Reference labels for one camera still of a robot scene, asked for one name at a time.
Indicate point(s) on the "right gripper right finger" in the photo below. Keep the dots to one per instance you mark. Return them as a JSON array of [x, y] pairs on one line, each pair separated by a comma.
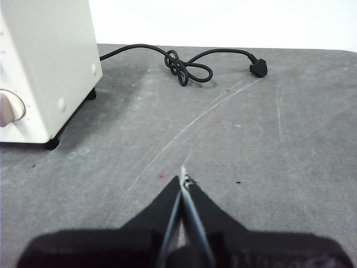
[[265, 251]]

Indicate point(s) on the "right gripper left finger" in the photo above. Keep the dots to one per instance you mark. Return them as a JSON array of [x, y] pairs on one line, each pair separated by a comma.
[[111, 248]]

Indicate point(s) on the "oven timer knob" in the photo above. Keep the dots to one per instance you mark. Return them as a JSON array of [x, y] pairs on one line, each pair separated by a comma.
[[8, 109]]

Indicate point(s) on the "cream Toshiba toaster oven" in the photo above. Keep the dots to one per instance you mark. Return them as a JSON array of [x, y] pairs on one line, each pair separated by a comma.
[[50, 56]]

